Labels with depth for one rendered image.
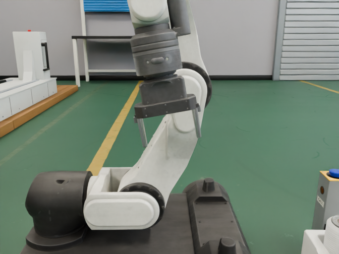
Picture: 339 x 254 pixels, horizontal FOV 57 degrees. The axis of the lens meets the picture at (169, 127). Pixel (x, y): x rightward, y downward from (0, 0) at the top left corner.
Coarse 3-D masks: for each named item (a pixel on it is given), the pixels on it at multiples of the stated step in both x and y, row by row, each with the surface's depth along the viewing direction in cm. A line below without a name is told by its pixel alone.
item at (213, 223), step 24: (48, 192) 86; (72, 192) 86; (192, 192) 114; (216, 192) 110; (48, 216) 86; (72, 216) 86; (168, 216) 103; (192, 216) 101; (216, 216) 99; (48, 240) 88; (72, 240) 88; (96, 240) 91; (120, 240) 91; (144, 240) 91; (168, 240) 91; (192, 240) 91; (216, 240) 84; (240, 240) 87
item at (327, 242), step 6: (330, 222) 86; (330, 228) 84; (336, 228) 83; (330, 234) 84; (336, 234) 83; (324, 240) 88; (330, 240) 85; (336, 240) 83; (330, 246) 85; (336, 246) 83; (330, 252) 85; (336, 252) 84
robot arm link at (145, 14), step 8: (128, 0) 51; (136, 0) 51; (144, 0) 51; (152, 0) 51; (160, 0) 51; (136, 8) 51; (144, 8) 51; (152, 8) 51; (160, 8) 51; (136, 16) 52; (144, 16) 52; (152, 16) 52; (160, 16) 53
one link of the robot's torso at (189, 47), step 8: (192, 16) 75; (192, 24) 75; (192, 32) 76; (184, 40) 76; (192, 40) 76; (184, 48) 77; (192, 48) 77; (184, 56) 77; (192, 56) 77; (200, 56) 78; (184, 64) 77; (192, 64) 76; (200, 64) 78; (200, 72) 77; (208, 80) 78; (208, 88) 78; (208, 96) 79
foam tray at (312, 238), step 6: (306, 234) 93; (312, 234) 92; (318, 234) 92; (324, 234) 92; (306, 240) 93; (312, 240) 89; (318, 240) 89; (306, 246) 93; (312, 246) 88; (318, 246) 87; (324, 246) 87; (306, 252) 93; (312, 252) 88; (318, 252) 85; (324, 252) 84
